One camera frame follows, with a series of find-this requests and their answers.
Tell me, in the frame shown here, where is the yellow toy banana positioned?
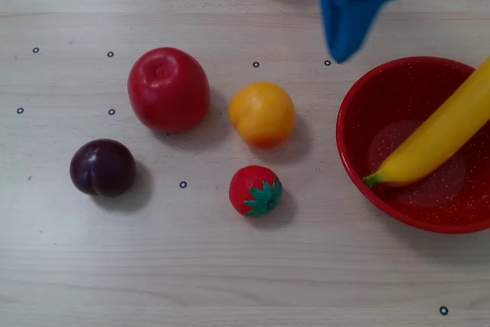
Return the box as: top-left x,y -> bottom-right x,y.
361,57 -> 490,189

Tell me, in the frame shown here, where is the red speckled enamel bowl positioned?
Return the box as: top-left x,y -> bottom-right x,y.
335,56 -> 490,235

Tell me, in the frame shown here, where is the dark purple toy plum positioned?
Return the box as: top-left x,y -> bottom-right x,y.
69,138 -> 137,198

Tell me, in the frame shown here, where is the red toy strawberry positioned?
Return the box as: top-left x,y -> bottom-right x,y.
228,165 -> 284,218

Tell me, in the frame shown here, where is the red toy apple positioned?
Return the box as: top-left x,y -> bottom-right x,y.
127,47 -> 212,136

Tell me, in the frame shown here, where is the yellow-orange toy peach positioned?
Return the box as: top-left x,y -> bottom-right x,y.
228,81 -> 296,149

